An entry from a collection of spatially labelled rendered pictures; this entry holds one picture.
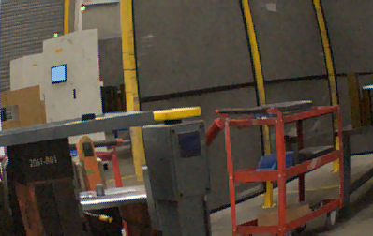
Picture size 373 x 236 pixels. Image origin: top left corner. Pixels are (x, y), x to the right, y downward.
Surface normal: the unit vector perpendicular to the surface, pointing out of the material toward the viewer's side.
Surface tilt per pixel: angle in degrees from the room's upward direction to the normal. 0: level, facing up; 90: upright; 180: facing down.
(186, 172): 90
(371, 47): 89
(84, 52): 90
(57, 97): 90
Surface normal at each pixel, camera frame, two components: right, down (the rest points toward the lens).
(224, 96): 0.81, -0.06
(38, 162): 0.58, -0.02
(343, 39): -0.55, 0.10
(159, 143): -0.81, 0.12
